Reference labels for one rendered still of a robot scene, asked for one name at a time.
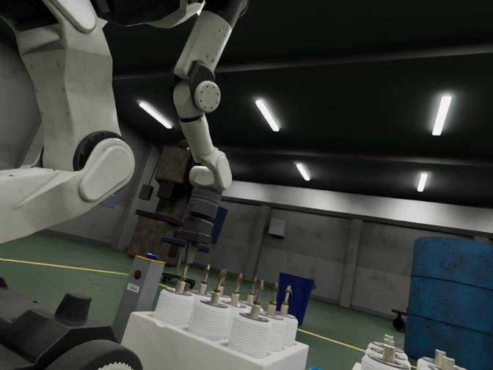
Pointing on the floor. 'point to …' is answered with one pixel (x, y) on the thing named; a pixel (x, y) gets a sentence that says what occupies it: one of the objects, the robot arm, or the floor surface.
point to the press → (165, 205)
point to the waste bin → (301, 285)
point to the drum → (451, 302)
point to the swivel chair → (199, 245)
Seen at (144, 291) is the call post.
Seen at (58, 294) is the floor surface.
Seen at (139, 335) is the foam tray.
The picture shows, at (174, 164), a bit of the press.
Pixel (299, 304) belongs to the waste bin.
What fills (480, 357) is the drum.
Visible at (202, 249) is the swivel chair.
